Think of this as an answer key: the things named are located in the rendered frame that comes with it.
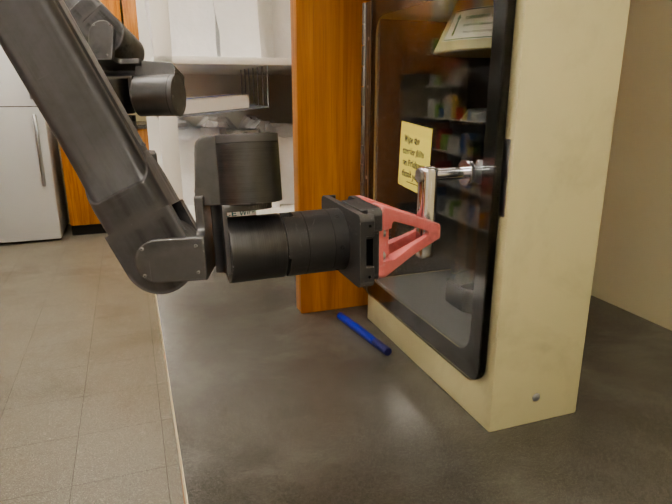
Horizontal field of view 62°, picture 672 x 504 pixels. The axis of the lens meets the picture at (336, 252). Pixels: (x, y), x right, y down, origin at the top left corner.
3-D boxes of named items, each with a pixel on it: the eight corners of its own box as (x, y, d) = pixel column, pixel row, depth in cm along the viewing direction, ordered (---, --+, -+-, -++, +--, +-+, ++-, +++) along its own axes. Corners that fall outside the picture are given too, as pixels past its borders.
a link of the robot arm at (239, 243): (213, 277, 51) (222, 291, 46) (206, 202, 50) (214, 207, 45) (286, 269, 54) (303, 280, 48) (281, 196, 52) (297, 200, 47)
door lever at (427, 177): (469, 256, 56) (455, 250, 58) (475, 160, 53) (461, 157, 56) (420, 262, 54) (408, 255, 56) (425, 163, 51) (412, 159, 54)
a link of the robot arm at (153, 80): (119, 47, 85) (89, 20, 76) (193, 46, 84) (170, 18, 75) (115, 125, 84) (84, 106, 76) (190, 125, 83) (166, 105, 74)
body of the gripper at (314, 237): (338, 193, 56) (266, 198, 54) (380, 213, 47) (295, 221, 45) (339, 255, 58) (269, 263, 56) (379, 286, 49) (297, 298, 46)
